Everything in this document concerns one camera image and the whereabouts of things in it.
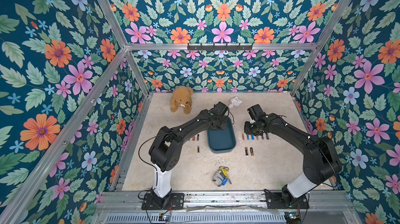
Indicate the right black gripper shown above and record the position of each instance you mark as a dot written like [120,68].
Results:
[250,128]

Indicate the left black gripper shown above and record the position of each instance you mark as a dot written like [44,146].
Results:
[223,126]

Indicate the teal plastic storage box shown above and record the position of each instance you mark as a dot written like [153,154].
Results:
[222,141]

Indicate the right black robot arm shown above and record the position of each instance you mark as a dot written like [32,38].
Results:
[320,158]

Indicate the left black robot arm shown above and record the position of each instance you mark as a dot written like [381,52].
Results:
[167,146]

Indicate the small white plush bunny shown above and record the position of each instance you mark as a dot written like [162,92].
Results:
[235,102]

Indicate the brown teddy bear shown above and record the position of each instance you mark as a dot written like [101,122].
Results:
[181,97]

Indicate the grey plush toy keychain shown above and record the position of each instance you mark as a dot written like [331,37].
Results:
[221,177]

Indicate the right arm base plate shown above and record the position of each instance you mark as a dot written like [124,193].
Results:
[284,200]

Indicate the black wall hook rail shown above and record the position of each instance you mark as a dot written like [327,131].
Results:
[219,47]

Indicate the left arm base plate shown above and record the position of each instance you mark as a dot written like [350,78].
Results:
[172,201]

